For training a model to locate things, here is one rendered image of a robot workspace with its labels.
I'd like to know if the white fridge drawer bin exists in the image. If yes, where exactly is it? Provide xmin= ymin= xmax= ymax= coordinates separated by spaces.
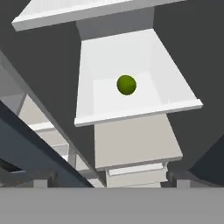
xmin=73 ymin=28 xmax=204 ymax=128

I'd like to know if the small white fridge drawer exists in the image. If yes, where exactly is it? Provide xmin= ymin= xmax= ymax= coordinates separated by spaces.
xmin=104 ymin=162 xmax=169 ymax=189

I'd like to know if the beige fridge drawer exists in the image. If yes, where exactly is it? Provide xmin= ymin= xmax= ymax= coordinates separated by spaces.
xmin=94 ymin=113 xmax=184 ymax=172

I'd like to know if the green lime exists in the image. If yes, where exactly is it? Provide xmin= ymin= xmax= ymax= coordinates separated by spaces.
xmin=115 ymin=74 xmax=137 ymax=96

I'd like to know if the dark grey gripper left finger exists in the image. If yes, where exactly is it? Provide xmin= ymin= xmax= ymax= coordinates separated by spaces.
xmin=0 ymin=168 xmax=58 ymax=189

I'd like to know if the white fridge shelf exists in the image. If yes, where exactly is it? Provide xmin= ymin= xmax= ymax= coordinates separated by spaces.
xmin=11 ymin=0 xmax=187 ymax=32

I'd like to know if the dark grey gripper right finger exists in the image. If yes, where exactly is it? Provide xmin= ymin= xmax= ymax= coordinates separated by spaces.
xmin=167 ymin=169 xmax=218 ymax=189

